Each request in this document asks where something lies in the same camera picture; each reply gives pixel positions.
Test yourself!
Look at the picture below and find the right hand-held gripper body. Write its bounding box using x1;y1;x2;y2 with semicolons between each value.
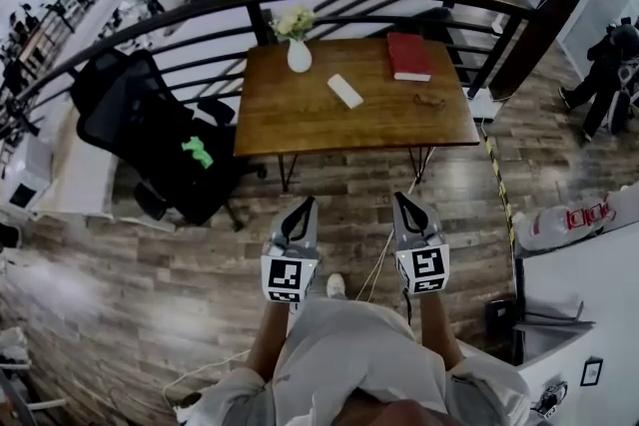
393;227;451;296

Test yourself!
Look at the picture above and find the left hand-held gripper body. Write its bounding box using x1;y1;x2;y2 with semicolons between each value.
260;233;321;305

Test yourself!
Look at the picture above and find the white glasses case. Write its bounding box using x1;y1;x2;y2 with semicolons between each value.
326;73;365;110

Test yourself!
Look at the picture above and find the person's left forearm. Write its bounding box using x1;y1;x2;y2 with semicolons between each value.
246;299;294;381

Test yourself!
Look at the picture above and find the person's right forearm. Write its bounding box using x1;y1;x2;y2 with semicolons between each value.
415;290;466;373

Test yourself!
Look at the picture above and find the person's white shoe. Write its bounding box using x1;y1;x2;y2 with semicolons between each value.
324;272;347;300

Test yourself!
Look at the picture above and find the yellow black striped floor strip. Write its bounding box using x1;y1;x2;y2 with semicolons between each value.
479;124;518;261

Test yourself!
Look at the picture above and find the person's light grey clothing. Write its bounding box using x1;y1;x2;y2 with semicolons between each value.
183;297;531;426

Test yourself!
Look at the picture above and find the wooden table with metal legs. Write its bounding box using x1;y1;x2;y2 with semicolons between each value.
233;36;481;194

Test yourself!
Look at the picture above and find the green crumpled object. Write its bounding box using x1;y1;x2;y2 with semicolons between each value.
180;135;216;171

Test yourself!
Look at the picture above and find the white power box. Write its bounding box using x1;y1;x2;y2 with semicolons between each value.
466;86;501;122

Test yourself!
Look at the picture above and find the pack of plastic water bottles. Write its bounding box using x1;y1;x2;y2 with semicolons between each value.
512;200;617;251

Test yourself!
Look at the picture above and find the white counter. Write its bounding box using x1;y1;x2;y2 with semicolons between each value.
458;184;639;426

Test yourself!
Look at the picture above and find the red book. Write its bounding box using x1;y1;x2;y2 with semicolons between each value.
385;31;437;83

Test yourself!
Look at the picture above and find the white vase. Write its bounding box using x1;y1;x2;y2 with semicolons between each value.
286;37;314;75

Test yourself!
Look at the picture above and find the black mesh office chair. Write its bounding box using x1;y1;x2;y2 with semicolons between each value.
69;47;269;231

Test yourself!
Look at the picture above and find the pale flower bouquet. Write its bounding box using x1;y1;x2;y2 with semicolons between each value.
269;4;319;43

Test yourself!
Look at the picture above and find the small black picture frame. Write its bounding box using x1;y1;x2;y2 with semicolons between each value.
579;355;605;388

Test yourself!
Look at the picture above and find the dark wooden post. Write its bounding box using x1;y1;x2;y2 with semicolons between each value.
487;0;582;102

